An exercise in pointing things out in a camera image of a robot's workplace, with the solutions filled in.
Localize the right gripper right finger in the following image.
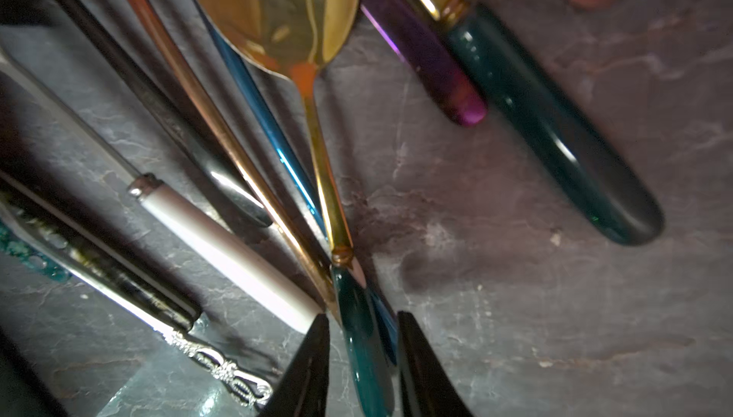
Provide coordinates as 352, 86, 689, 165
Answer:
397, 311, 473, 417

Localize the ornate silver spoon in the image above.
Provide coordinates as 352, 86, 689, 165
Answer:
1, 173, 273, 411

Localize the purple iridescent spoon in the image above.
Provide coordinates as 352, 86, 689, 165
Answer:
361, 0, 488, 127

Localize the blue iridescent spoon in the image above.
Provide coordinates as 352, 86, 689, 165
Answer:
128, 0, 399, 367

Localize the black handled spoon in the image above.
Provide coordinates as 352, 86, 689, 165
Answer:
57, 0, 272, 228

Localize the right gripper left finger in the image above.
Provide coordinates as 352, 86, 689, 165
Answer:
259, 314, 330, 417

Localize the gold spoon teal handle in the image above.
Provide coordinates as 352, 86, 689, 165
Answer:
197, 0, 394, 416

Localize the white handled spoon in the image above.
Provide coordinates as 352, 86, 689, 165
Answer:
1, 50, 323, 333

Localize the rose gold spoon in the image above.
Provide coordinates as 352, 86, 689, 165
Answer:
127, 0, 341, 321

